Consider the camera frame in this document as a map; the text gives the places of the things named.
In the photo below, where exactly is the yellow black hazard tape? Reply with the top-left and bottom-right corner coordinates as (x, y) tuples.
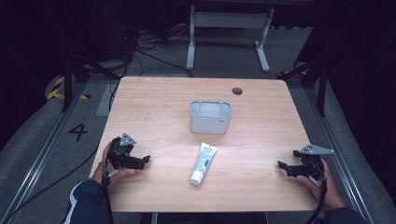
(46, 76), (92, 101)

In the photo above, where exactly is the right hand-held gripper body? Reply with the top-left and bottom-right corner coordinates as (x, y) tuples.
(299, 143), (335, 181)

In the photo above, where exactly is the white metal table frame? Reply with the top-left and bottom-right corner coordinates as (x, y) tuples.
(185, 4), (276, 74)

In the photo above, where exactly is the person's left hand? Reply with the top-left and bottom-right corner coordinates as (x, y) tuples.
(92, 141), (137, 188)

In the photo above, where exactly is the grey plastic organizer container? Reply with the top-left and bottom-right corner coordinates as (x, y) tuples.
(189, 100), (233, 135)

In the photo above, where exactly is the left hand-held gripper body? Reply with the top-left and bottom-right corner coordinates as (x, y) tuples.
(106, 133), (137, 171)

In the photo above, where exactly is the black tripod stand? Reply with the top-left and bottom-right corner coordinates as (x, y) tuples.
(277, 58), (329, 119)
(60, 50), (121, 113)

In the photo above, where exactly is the bundle of black floor cables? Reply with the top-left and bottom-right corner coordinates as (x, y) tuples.
(106, 18), (195, 111)

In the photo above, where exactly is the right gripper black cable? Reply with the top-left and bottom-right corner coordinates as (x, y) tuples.
(304, 177), (329, 224)

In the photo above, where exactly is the black floor cable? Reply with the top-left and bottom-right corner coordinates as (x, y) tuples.
(0, 145), (101, 224)

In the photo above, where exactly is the person's right hand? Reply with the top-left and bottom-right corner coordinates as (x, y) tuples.
(295, 158), (347, 212)

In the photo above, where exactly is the white blue toothpaste tube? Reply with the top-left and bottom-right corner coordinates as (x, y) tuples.
(190, 142), (219, 187)

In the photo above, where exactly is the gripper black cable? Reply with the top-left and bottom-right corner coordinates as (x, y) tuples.
(304, 177), (329, 224)
(100, 161), (116, 224)

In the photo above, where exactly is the metal floor rail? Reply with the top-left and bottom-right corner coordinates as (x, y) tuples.
(302, 86), (375, 224)
(0, 81), (90, 224)

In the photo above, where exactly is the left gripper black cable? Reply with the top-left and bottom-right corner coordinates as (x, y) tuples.
(100, 161), (116, 224)

